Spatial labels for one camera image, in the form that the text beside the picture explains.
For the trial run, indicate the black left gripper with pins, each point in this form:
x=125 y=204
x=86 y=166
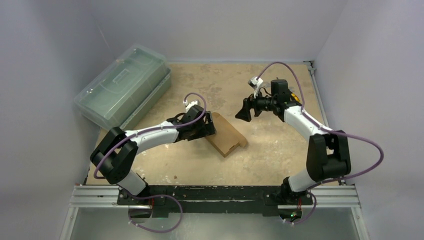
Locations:
x=207 y=129

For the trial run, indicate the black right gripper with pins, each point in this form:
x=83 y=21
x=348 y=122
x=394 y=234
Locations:
x=252 y=106

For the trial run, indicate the brown cardboard box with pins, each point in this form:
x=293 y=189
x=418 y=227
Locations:
x=226 y=138

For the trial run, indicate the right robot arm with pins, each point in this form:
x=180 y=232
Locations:
x=328 y=155

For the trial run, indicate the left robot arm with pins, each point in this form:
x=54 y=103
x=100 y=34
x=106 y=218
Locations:
x=115 y=154

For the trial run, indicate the clear plastic storage box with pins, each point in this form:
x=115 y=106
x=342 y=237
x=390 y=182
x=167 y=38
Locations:
x=123 y=93

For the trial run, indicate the yellow black screwdriver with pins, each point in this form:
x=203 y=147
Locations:
x=294 y=96

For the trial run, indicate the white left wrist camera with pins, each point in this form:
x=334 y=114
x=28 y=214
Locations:
x=193 y=107

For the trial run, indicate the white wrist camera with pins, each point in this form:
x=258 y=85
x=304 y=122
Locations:
x=256 y=83
x=193 y=107

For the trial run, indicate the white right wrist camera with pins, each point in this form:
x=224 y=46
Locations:
x=256 y=83

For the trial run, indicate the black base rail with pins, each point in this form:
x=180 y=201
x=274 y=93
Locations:
x=266 y=200

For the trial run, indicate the aluminium frame rail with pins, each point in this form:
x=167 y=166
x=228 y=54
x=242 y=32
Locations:
x=94 y=214

